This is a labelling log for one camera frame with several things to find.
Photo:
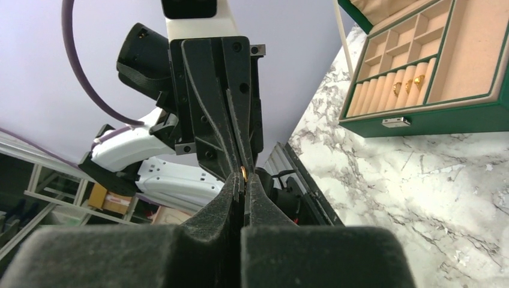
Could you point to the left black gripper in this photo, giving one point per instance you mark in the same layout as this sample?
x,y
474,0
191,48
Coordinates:
x,y
219,114

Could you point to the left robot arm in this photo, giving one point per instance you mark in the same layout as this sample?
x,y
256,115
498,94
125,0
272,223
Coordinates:
x,y
141,158

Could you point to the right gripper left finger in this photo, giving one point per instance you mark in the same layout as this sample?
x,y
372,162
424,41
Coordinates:
x,y
204,251

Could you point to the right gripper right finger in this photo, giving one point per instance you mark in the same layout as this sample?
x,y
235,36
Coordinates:
x,y
275,252

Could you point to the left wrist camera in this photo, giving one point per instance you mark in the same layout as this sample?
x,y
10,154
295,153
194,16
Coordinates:
x,y
186,19

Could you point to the aluminium frame rail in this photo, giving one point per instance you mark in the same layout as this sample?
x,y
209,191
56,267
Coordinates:
x,y
60,193

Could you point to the green jewelry box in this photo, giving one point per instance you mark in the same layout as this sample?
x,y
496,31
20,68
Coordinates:
x,y
429,67

